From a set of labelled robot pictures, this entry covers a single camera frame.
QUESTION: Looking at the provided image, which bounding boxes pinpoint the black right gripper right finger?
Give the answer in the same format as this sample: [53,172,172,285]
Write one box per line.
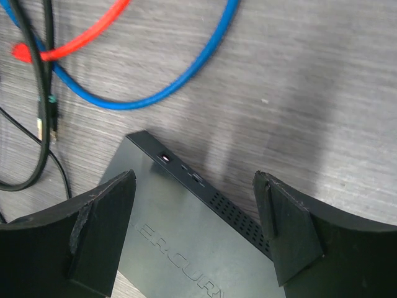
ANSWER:
[252,171,396,297]

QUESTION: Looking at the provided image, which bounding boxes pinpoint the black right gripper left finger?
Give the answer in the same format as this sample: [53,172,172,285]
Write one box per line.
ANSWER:
[1,170,136,297]

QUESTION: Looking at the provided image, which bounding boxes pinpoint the black network switch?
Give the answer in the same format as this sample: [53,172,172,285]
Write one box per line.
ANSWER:
[102,131,285,298]

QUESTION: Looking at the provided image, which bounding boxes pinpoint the red ethernet cable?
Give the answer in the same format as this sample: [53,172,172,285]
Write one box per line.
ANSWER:
[11,0,131,65]

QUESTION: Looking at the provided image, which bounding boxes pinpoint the thin black power cord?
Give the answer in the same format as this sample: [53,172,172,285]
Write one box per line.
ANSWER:
[0,107,73,224]

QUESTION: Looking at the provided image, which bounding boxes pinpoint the blue ethernet cable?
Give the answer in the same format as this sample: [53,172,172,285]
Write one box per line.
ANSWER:
[0,0,241,111]

